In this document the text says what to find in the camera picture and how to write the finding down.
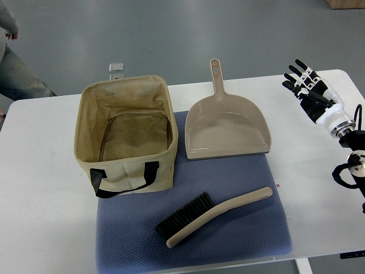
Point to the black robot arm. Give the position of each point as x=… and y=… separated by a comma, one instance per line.
x=351, y=136

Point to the person in grey clothes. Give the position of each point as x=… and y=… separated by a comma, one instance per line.
x=18, y=82

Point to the white table leg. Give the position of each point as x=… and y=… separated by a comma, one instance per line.
x=303, y=266

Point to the yellow canvas bag black handle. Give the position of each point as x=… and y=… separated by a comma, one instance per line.
x=126, y=136

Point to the blue quilted mat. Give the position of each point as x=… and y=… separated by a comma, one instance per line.
x=126, y=240

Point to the pink plastic dustpan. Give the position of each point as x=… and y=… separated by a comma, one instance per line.
x=224, y=125

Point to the black table control panel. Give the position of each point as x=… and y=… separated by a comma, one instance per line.
x=353, y=254

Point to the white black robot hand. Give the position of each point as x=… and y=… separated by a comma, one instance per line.
x=320, y=102

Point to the pink hand broom black bristles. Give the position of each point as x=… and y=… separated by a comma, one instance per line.
x=199, y=211

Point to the clear plastic clip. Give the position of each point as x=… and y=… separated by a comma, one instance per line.
x=116, y=70

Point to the cardboard box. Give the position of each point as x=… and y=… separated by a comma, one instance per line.
x=346, y=4

